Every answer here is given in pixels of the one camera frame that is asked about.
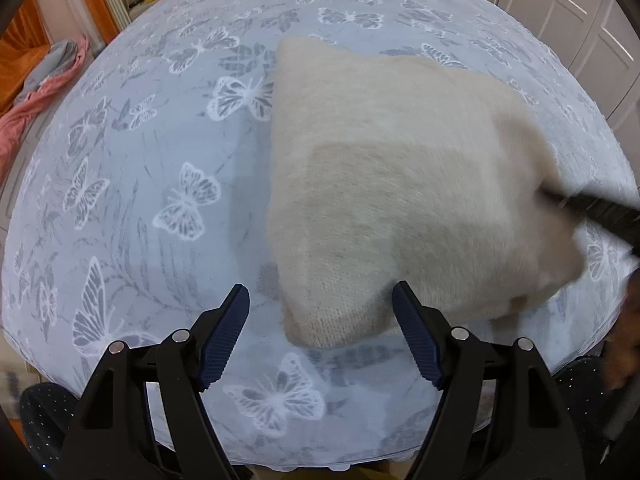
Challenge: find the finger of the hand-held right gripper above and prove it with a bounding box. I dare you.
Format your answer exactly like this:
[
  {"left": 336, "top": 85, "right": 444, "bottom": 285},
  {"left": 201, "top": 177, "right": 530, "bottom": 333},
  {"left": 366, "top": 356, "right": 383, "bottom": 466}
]
[{"left": 539, "top": 186, "right": 640, "bottom": 248}]

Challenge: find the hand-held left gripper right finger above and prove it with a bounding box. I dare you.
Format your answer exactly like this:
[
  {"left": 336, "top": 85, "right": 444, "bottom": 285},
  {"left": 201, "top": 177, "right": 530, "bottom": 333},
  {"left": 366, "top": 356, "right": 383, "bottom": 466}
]
[{"left": 391, "top": 280, "right": 586, "bottom": 480}]

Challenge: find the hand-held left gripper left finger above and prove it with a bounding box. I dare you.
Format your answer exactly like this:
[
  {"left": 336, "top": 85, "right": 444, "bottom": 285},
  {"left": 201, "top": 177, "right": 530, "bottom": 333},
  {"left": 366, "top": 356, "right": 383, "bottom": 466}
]
[{"left": 60, "top": 283, "right": 251, "bottom": 480}]

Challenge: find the cream sweater with black hearts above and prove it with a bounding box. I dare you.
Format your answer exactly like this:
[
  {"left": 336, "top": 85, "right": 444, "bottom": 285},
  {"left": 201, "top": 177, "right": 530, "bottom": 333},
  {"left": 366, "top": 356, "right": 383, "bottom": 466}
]
[{"left": 262, "top": 35, "right": 587, "bottom": 350}]

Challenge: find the person's right forearm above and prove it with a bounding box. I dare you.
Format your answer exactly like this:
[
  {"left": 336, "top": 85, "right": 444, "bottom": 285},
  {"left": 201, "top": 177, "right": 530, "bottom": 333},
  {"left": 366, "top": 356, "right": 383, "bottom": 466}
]
[{"left": 600, "top": 265, "right": 640, "bottom": 391}]

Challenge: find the black sparkly slipper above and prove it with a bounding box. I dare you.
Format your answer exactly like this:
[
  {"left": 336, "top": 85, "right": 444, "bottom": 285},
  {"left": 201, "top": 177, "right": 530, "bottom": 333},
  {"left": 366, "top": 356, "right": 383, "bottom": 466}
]
[
  {"left": 19, "top": 382, "right": 81, "bottom": 466},
  {"left": 552, "top": 355, "right": 608, "bottom": 416}
]

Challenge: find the grey butterfly print bedspread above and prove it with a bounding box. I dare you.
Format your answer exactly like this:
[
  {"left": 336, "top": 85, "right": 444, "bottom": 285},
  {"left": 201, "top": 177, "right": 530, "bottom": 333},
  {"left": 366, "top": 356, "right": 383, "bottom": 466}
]
[{"left": 0, "top": 0, "right": 640, "bottom": 471}]

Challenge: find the white wardrobe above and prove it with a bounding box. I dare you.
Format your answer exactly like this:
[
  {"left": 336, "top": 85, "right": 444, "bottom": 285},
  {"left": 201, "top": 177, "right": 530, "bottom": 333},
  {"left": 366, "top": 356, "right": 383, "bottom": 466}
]
[{"left": 475, "top": 0, "right": 640, "bottom": 171}]

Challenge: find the pink blanket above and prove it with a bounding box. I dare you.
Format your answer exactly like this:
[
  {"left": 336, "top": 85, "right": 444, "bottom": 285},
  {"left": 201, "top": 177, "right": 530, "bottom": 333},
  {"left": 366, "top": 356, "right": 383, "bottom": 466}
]
[{"left": 0, "top": 35, "right": 91, "bottom": 161}]

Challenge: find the grey blanket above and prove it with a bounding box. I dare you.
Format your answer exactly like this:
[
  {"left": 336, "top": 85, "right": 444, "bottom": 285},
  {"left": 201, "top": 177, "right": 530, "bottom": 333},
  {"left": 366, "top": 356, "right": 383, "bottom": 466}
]
[{"left": 22, "top": 40, "right": 81, "bottom": 91}]

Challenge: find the orange curtain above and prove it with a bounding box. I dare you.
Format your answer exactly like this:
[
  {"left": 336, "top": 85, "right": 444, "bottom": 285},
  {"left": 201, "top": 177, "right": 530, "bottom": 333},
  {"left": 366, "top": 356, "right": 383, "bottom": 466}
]
[{"left": 0, "top": 0, "right": 56, "bottom": 111}]

